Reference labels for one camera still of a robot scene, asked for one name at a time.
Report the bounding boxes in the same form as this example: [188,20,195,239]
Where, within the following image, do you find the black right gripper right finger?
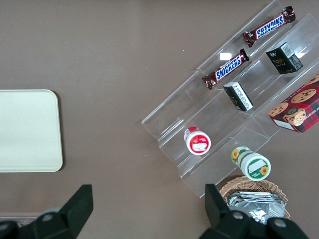
[199,183,267,239]

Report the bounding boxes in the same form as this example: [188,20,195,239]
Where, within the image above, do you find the cream plastic serving tray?
[0,89,63,173]

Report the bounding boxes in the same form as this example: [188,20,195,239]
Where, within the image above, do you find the Snickers chocolate bar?
[243,6,297,48]
[201,48,250,91]

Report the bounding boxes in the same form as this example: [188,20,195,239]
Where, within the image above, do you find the stacked aluminium foil containers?
[225,191,287,226]

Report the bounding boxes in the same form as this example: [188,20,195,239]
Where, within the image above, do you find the red tartan cookie box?
[268,74,319,134]

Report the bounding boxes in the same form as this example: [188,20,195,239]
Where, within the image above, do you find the green lidded sunflower cup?
[230,146,272,181]

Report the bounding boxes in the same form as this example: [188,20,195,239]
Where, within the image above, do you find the small black carton box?
[223,81,254,112]
[265,42,304,75]

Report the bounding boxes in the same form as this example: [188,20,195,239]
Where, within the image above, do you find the light wicker basket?
[219,175,291,221]

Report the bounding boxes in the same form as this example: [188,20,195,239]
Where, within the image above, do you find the clear acrylic stepped shelf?
[141,0,319,199]

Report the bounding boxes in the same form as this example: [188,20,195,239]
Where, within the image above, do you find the red lidded yogurt cup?
[183,126,212,156]

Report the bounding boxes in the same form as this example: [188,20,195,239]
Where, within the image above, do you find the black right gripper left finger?
[32,184,94,239]

